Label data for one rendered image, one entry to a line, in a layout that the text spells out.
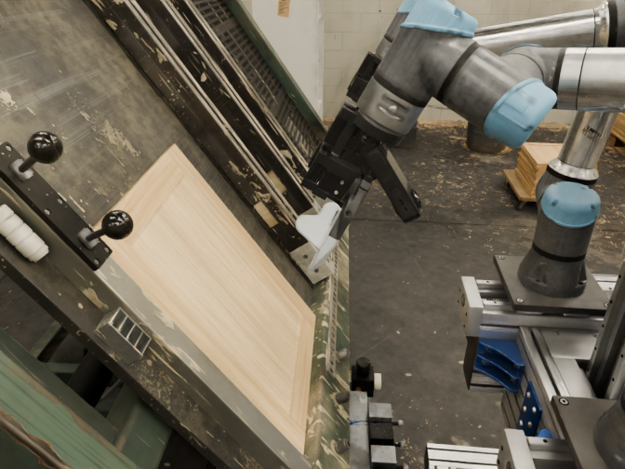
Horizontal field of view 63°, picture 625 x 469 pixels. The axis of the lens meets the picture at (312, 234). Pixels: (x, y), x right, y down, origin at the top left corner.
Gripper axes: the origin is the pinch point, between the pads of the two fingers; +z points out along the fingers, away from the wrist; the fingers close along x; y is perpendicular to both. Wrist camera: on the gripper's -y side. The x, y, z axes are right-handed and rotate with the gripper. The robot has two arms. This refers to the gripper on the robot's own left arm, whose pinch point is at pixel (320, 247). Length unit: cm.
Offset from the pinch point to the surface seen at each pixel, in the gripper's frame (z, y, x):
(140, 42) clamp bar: 5, 53, -57
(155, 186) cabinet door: 18.0, 29.7, -23.0
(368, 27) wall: 28, -6, -555
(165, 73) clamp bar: 9, 45, -57
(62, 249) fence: 14.2, 31.0, 8.8
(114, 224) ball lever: 3.8, 24.8, 12.5
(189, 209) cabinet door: 22.3, 22.7, -28.0
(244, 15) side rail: 12, 55, -177
